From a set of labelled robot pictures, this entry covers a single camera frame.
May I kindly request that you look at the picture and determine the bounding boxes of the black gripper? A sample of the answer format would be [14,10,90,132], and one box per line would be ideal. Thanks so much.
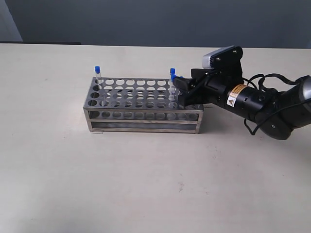
[175,68,241,108]

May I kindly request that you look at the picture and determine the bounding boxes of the blue capped tube back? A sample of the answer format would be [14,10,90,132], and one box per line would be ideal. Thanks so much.
[170,68,175,83]

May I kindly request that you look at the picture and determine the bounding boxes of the blue capped tube front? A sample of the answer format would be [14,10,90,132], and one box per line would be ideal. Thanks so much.
[94,66,102,84]

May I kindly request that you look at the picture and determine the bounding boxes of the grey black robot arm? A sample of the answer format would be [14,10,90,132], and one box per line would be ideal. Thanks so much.
[173,68,311,140]

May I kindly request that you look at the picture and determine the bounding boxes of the stainless steel test tube rack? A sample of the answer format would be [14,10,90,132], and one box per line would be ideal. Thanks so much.
[83,77,204,133]

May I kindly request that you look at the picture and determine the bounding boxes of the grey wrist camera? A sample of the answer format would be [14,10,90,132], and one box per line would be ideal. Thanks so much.
[202,46,243,76]

